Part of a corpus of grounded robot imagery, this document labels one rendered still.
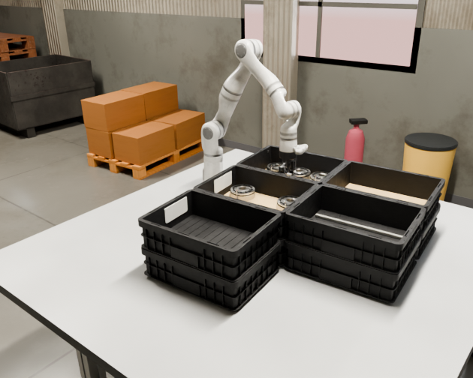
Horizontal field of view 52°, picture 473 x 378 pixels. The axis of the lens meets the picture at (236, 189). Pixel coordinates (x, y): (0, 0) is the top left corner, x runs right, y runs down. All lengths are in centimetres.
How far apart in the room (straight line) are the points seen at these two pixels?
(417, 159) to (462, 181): 56
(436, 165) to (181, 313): 247
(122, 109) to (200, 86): 99
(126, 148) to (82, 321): 296
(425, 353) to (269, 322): 45
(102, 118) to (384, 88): 243
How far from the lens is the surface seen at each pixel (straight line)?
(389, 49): 401
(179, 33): 529
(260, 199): 197
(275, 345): 146
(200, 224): 179
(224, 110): 221
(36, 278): 187
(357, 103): 419
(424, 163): 361
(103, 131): 457
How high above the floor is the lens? 168
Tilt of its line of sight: 24 degrees down
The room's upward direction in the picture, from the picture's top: 1 degrees counter-clockwise
